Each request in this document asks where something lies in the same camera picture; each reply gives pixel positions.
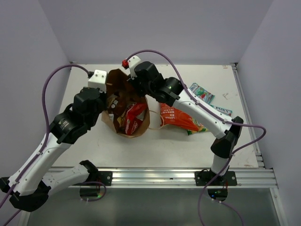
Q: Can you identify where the teal red Fox's candy bag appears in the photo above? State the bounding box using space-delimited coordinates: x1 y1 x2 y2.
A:
190 83 215 104

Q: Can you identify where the brown white chips bag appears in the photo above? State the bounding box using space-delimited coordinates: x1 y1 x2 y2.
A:
108 91 130 117

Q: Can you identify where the brown paper bag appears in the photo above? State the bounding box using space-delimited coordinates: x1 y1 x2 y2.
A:
101 69 162 138

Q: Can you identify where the aluminium right side rail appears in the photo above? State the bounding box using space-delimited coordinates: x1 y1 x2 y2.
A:
230 63 266 169

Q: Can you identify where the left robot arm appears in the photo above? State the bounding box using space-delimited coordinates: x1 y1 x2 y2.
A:
0 87 107 212

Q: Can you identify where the red cassava chips bag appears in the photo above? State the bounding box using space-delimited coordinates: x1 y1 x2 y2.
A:
124 102 147 136

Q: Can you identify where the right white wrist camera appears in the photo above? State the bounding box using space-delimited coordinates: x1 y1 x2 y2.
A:
122 56 142 79

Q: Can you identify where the aluminium front rail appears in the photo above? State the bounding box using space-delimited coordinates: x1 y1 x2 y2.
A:
98 168 278 188

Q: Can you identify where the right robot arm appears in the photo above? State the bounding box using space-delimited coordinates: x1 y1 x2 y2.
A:
128 60 243 185

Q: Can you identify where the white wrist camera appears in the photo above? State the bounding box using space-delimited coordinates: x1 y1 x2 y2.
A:
122 56 142 79
87 70 108 93

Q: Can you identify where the yellow green Fox's candy bag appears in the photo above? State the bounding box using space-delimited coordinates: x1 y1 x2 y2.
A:
186 123 208 135

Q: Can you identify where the aluminium rail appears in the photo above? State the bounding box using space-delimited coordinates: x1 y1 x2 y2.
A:
230 63 266 169
98 168 278 188

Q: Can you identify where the mint green Fox's candy bag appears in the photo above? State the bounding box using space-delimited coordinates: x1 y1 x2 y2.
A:
210 105 233 116

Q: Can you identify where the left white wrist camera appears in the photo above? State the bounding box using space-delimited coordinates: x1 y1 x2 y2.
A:
87 70 108 93

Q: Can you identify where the red orange snack bag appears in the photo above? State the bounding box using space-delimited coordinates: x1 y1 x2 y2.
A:
159 103 201 130

